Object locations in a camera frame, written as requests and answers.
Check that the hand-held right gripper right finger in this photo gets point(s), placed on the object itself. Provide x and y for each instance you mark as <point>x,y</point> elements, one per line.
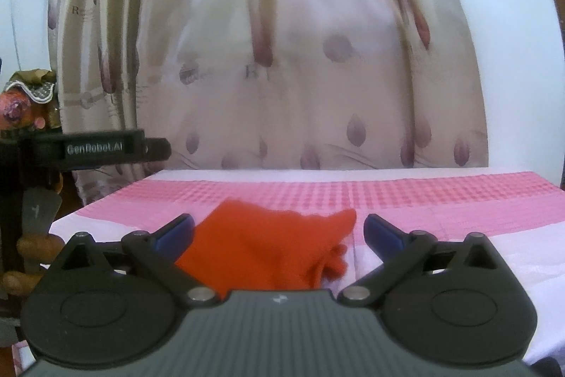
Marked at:
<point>383,236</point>

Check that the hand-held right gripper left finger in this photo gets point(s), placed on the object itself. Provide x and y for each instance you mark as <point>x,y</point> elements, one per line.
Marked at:
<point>175,234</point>

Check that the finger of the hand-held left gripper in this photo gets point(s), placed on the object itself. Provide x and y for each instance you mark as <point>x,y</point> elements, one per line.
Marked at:
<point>158,149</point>

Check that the red sweater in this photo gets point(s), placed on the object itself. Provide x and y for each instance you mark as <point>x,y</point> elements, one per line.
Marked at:
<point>265,249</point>

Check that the person's left hand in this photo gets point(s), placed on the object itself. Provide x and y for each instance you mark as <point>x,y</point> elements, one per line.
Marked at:
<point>37,248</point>

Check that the pink checked blanket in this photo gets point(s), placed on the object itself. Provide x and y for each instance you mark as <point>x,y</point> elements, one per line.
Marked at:
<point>432,204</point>

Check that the floral patterned cloth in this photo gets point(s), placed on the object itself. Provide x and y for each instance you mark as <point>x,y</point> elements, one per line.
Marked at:
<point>17,110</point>

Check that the beige patterned curtain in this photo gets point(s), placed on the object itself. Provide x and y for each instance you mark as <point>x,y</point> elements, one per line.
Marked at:
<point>282,50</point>

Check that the brown wooden door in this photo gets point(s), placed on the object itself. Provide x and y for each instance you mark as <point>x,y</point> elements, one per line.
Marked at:
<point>557,50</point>

